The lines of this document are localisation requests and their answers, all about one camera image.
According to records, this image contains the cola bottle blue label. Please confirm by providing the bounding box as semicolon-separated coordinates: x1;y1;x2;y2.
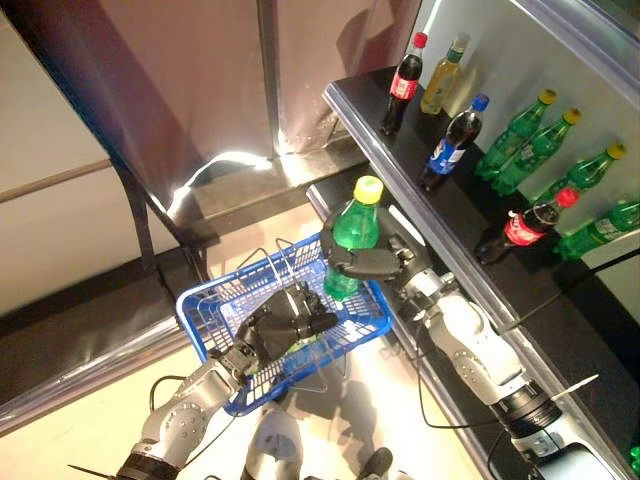
417;93;491;193

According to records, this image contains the black shelf with clear rail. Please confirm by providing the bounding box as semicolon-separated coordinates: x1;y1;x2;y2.
499;259;640;480
509;0;640;117
321;66;601;334

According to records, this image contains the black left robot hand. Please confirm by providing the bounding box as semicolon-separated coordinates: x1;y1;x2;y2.
233;281;340;372

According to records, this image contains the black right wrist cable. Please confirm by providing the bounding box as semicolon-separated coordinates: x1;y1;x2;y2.
413;319;546;480

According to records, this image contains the blue plastic shopping basket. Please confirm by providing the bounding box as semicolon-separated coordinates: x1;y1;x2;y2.
174;231;395;417

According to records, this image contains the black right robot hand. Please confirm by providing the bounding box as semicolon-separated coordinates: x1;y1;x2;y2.
318;199;432;287

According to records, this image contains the small yellow drink bottle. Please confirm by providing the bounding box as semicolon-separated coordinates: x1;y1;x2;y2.
419;31;474;117

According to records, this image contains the silver right robot leg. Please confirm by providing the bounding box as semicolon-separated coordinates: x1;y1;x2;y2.
358;446;417;480

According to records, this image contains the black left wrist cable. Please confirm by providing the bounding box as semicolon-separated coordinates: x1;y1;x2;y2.
148;374;236;451

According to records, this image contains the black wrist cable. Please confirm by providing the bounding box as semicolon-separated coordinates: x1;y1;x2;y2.
413;319;546;480
148;374;236;451

